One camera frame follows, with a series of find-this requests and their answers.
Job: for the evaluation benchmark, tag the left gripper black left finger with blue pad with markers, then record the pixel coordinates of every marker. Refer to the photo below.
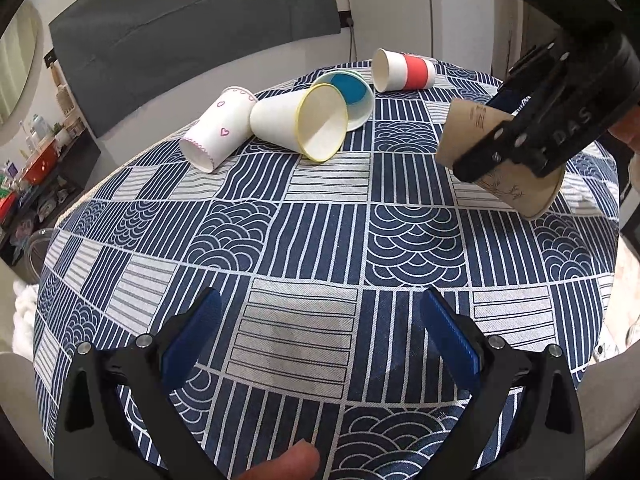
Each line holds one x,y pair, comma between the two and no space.
93,438

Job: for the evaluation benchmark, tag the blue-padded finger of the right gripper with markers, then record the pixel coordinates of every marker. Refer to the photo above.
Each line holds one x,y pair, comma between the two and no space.
528,82

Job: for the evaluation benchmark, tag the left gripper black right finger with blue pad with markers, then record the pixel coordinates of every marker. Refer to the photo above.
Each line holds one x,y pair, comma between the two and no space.
523,420

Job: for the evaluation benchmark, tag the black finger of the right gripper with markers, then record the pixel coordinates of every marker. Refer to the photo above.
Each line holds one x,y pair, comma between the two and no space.
541,143

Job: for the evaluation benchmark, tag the brown bamboo print paper cup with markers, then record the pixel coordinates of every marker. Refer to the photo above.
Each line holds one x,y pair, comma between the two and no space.
471,147

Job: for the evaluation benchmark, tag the white cup red band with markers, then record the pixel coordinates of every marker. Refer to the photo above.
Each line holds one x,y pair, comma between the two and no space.
394,71

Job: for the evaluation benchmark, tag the white cup green blue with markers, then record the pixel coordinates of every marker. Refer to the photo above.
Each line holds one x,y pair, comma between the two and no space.
357,93

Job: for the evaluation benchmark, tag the white cup yellow rim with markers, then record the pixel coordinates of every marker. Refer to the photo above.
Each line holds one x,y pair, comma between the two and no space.
311,122

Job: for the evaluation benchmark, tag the white cup pink hearts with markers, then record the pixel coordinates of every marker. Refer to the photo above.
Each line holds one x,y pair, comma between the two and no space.
220,131

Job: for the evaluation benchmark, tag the right hand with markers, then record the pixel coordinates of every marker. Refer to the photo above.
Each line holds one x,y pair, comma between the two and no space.
627,129

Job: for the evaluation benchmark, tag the left hand thumb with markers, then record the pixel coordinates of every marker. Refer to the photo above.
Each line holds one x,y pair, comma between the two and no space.
301,462

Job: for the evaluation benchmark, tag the white refrigerator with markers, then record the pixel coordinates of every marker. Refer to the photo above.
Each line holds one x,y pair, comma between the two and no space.
460,32

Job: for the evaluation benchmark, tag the white fluffy cloth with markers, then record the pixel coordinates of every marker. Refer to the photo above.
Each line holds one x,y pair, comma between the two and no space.
24,319

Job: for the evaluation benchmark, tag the transparent chair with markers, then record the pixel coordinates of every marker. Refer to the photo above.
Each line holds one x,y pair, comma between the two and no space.
35,253

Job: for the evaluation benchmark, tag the black side shelf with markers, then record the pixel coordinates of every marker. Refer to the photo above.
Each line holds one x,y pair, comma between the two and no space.
42,204

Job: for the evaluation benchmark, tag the blue white patchwork tablecloth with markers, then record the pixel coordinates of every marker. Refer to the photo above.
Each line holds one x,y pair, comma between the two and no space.
320,269

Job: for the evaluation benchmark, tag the red basin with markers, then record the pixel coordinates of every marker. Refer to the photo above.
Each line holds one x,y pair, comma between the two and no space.
43,163

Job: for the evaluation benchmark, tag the dark grey wall panel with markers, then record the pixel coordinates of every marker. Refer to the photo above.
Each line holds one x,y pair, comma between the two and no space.
118,55

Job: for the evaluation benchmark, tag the oval wall mirror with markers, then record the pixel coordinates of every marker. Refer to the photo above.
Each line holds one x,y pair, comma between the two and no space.
17,52

